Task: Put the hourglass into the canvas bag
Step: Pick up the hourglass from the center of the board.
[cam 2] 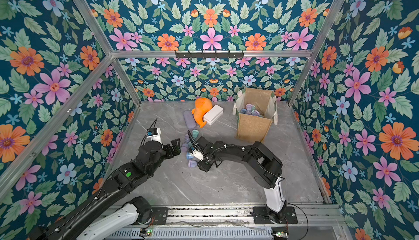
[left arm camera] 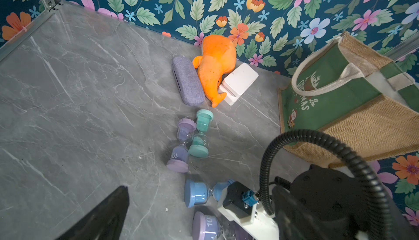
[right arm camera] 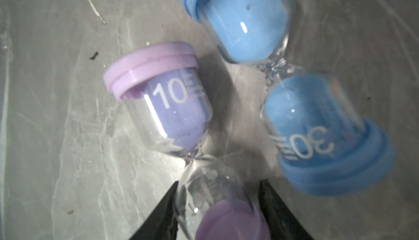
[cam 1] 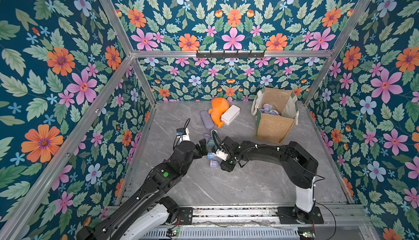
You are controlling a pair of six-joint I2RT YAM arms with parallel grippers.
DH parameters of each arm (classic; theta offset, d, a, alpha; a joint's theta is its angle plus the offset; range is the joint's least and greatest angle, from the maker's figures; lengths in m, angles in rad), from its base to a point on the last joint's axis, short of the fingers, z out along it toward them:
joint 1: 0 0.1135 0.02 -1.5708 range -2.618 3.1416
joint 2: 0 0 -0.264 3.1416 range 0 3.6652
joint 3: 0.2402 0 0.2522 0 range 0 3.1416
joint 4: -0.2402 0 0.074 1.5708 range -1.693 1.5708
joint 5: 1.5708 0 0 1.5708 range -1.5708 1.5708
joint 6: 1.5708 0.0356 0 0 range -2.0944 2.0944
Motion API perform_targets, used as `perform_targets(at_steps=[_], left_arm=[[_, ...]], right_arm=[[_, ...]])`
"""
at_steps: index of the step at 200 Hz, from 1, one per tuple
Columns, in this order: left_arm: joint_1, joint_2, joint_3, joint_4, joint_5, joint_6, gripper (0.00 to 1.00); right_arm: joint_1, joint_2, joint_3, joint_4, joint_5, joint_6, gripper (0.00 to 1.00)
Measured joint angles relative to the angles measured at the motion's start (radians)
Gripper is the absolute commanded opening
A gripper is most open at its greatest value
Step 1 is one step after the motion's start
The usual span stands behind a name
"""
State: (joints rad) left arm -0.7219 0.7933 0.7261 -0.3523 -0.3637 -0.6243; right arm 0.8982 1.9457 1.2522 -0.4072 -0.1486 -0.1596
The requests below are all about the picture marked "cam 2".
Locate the teal hourglass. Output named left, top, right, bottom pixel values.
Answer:
left=192, top=129, right=199, bottom=139

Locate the purple hourglass second row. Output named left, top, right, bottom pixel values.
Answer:
left=188, top=160, right=197, bottom=169

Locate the purple hourglass third row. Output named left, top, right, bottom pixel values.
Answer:
left=251, top=110, right=260, bottom=116

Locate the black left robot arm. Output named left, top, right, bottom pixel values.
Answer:
left=27, top=138, right=181, bottom=240

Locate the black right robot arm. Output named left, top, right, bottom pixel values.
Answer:
left=188, top=134, right=287, bottom=221

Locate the jute canvas tote bag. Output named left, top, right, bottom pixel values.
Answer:
left=232, top=88, right=278, bottom=142

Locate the white rectangular box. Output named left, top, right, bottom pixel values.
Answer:
left=204, top=105, right=223, bottom=125

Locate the orange plush toy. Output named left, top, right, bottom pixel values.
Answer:
left=191, top=98, right=213, bottom=128

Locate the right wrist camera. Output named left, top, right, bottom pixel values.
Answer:
left=192, top=149, right=205, bottom=161

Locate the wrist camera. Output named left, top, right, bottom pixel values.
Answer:
left=146, top=118, right=163, bottom=144
left=192, top=149, right=205, bottom=161

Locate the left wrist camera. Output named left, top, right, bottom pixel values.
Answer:
left=146, top=118, right=163, bottom=144

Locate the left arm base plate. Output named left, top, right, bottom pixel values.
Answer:
left=136, top=207, right=169, bottom=226

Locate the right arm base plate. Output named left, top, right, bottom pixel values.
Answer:
left=251, top=206, right=298, bottom=225

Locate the black wall hook rail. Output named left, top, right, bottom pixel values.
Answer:
left=175, top=51, right=244, bottom=59

